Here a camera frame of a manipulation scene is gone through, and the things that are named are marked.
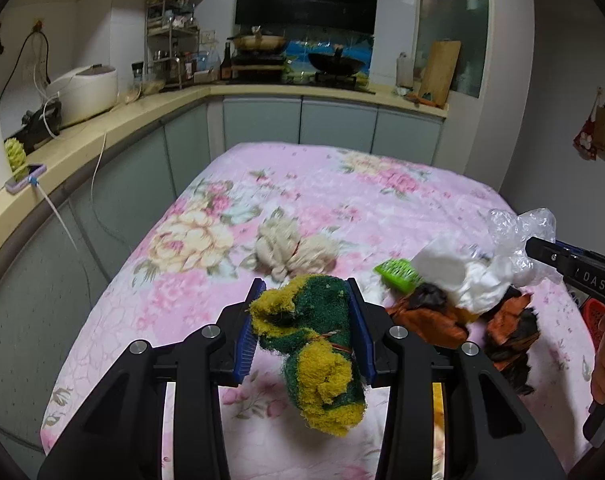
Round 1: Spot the clear plastic bag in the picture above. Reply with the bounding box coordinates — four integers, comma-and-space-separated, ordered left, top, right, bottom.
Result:
485, 208, 561, 288

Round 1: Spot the red hanging decoration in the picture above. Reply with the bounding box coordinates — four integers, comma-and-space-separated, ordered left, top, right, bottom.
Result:
573, 88, 602, 160

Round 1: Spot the black wok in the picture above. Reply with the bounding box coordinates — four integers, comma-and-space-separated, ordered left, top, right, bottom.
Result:
308, 49, 365, 77

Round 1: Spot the brass pot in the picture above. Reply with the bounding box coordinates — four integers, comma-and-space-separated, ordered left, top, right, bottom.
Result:
228, 26, 288, 53

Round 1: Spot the metal spice rack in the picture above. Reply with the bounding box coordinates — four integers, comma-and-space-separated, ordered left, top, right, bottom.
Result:
145, 0, 200, 89

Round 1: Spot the white rice cooker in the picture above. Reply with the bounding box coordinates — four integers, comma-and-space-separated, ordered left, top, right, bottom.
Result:
45, 64, 118, 128

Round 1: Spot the plastic bottle on counter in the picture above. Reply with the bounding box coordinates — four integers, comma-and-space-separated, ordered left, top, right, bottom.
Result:
395, 52, 414, 89

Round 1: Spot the right hand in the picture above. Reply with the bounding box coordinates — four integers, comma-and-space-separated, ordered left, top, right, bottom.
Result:
591, 315, 605, 405

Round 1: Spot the wooden cutting board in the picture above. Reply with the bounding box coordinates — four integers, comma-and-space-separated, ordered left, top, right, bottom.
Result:
418, 40, 462, 108

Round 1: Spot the pink floral tablecloth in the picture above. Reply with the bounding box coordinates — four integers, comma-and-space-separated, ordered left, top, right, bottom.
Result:
40, 143, 594, 467

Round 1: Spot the smartphone with cable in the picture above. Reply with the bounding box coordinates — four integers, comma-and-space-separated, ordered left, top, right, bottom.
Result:
4, 164, 46, 195

